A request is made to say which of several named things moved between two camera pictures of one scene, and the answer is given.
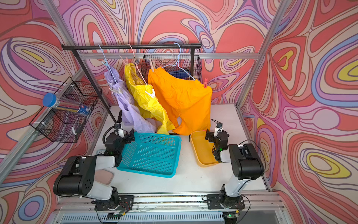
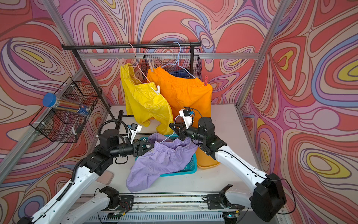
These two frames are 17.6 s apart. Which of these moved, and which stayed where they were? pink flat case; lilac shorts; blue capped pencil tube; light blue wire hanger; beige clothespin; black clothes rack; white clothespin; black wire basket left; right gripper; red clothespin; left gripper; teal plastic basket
Moved: lilac shorts; right gripper; teal plastic basket; white clothespin; light blue wire hanger; left gripper
Stayed: beige clothespin; red clothespin; pink flat case; black clothes rack; blue capped pencil tube; black wire basket left
